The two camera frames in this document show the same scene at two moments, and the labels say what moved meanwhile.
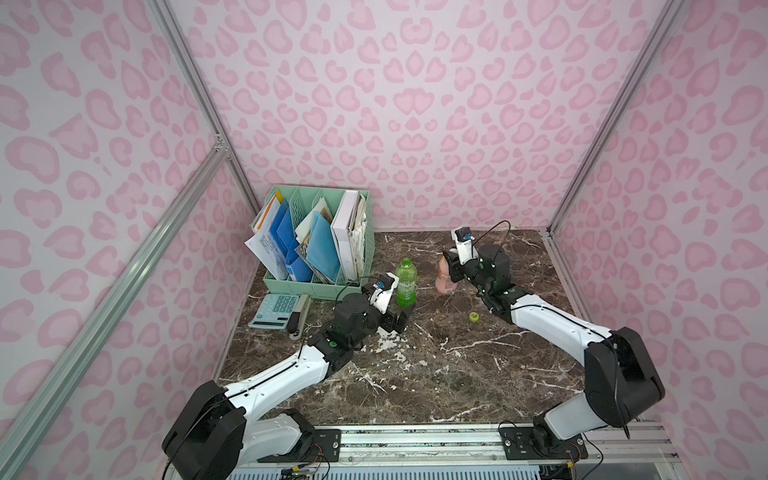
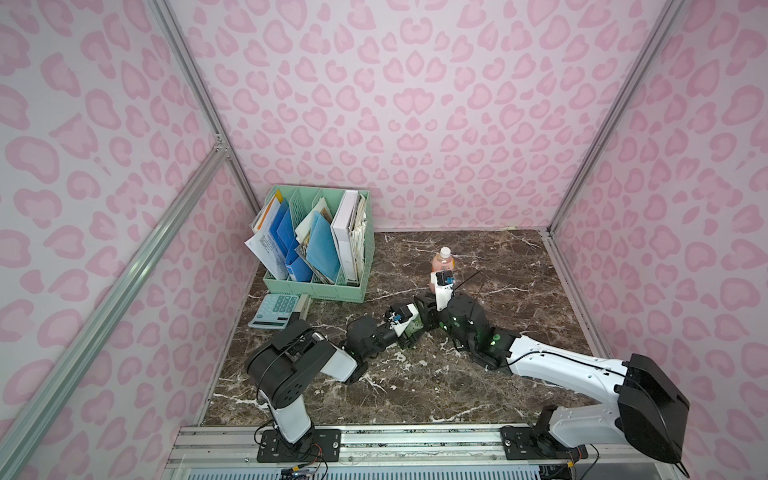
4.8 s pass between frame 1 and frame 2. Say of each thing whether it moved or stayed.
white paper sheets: stayed
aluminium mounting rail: stayed
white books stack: stayed
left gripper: moved
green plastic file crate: stayed
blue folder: stayed
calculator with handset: stayed
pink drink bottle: moved
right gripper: moved
